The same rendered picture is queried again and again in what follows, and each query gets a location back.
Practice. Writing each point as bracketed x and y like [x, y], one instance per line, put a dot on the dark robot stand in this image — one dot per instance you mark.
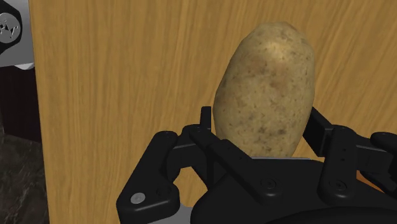
[18, 102]

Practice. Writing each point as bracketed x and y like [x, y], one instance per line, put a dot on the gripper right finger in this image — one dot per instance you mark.
[339, 155]

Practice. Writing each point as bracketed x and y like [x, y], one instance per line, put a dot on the brown potato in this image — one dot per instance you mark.
[266, 93]

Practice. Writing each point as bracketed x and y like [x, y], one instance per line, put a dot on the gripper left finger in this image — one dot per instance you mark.
[149, 186]

